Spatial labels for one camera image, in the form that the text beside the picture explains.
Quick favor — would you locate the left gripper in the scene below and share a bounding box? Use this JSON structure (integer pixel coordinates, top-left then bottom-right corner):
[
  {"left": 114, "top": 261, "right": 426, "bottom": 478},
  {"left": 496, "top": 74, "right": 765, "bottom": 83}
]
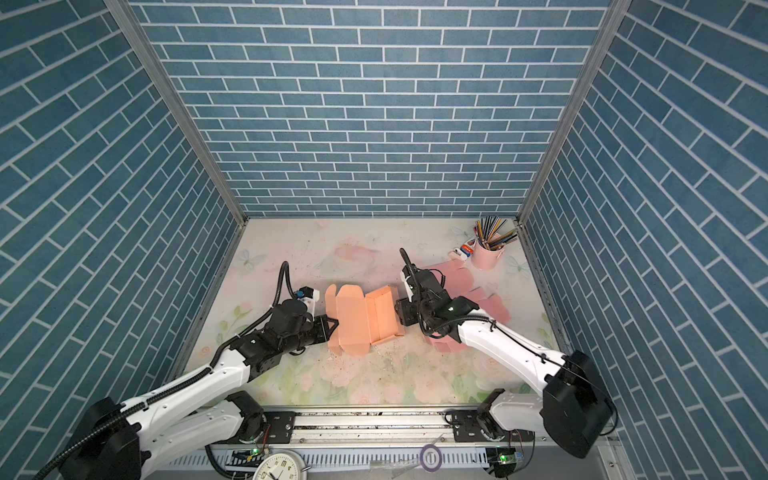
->
[{"left": 280, "top": 314, "right": 343, "bottom": 356}]

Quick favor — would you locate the orange paper box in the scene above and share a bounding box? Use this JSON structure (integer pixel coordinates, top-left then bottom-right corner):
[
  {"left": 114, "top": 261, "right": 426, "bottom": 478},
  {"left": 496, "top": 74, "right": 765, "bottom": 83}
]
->
[{"left": 325, "top": 284, "right": 405, "bottom": 356}]

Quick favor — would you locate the pink paper box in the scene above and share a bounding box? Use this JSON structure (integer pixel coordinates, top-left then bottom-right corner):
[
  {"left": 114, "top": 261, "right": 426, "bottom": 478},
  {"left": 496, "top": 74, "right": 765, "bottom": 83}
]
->
[{"left": 411, "top": 261, "right": 514, "bottom": 360}]

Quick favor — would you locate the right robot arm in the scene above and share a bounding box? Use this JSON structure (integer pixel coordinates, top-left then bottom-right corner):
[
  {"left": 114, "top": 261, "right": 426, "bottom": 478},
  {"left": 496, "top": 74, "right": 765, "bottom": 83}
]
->
[{"left": 396, "top": 262, "right": 618, "bottom": 458}]

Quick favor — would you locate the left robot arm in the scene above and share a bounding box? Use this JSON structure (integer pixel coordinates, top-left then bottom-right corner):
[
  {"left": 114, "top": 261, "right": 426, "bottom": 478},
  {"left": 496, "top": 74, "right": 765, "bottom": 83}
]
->
[{"left": 35, "top": 287, "right": 339, "bottom": 479}]

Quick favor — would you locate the pink pencil cup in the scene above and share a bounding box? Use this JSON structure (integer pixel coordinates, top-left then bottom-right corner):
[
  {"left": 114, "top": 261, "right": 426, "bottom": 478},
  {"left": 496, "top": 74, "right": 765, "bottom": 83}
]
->
[{"left": 470, "top": 239, "right": 504, "bottom": 271}]

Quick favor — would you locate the coloured pencils bundle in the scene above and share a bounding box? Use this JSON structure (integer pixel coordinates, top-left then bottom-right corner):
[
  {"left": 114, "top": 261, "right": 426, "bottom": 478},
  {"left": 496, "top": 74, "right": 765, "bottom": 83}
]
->
[{"left": 474, "top": 216, "right": 518, "bottom": 251}]

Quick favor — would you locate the white analog clock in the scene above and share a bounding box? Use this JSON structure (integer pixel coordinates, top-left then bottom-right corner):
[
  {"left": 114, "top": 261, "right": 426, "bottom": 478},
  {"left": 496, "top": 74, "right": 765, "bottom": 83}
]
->
[{"left": 251, "top": 451, "right": 309, "bottom": 480}]

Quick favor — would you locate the purple tape roll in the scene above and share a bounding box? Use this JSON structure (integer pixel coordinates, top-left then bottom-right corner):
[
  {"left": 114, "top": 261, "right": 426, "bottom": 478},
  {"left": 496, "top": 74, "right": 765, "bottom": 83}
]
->
[{"left": 419, "top": 444, "right": 443, "bottom": 473}]

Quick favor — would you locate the green lit circuit board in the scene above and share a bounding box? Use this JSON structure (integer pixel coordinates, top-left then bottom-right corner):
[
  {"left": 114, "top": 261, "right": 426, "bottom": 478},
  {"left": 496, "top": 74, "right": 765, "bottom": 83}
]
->
[{"left": 484, "top": 447, "right": 518, "bottom": 479}]

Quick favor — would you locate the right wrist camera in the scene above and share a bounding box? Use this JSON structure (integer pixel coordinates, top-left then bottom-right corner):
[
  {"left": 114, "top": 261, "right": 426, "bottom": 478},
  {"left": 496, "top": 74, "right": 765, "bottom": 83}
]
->
[{"left": 401, "top": 275, "right": 417, "bottom": 301}]

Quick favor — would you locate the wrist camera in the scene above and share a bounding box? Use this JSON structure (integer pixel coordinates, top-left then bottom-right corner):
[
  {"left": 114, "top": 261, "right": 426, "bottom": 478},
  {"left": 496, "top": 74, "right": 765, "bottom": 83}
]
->
[
  {"left": 401, "top": 275, "right": 417, "bottom": 301},
  {"left": 295, "top": 286, "right": 319, "bottom": 316}
]

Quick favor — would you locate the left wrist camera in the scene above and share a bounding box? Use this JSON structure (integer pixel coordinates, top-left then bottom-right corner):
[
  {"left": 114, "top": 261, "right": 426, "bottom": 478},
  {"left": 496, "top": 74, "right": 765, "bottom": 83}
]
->
[{"left": 295, "top": 286, "right": 319, "bottom": 316}]

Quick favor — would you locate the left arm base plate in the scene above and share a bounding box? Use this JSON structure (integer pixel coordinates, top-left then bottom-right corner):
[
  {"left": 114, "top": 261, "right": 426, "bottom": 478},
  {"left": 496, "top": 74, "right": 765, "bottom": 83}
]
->
[{"left": 215, "top": 411, "right": 297, "bottom": 446}]

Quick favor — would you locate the aluminium rail frame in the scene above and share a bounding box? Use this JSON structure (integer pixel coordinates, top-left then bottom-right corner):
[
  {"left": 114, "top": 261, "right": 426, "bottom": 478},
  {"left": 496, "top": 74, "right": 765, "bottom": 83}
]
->
[{"left": 104, "top": 404, "right": 637, "bottom": 480}]

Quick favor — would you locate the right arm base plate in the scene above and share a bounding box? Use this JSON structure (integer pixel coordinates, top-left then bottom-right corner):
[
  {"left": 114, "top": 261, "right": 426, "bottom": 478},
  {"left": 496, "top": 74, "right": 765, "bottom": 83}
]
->
[{"left": 443, "top": 410, "right": 535, "bottom": 443}]

